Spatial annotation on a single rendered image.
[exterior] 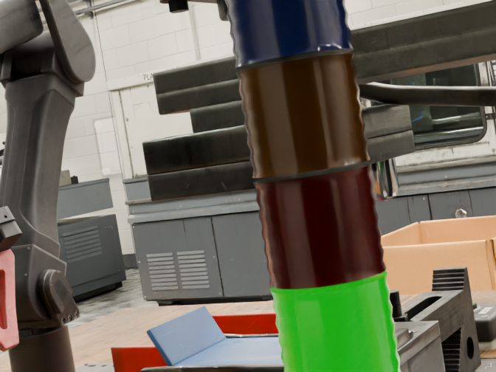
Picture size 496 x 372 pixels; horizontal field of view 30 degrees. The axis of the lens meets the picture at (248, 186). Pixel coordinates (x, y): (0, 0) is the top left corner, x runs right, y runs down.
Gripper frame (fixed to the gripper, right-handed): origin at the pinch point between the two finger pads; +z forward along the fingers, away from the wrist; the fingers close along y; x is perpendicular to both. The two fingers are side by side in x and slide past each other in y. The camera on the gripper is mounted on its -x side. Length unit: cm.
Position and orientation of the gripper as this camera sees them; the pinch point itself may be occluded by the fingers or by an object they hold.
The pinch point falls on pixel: (6, 339)
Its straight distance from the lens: 78.6
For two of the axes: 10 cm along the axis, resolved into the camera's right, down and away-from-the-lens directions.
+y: 6.0, -5.4, -6.0
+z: 5.4, 8.2, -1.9
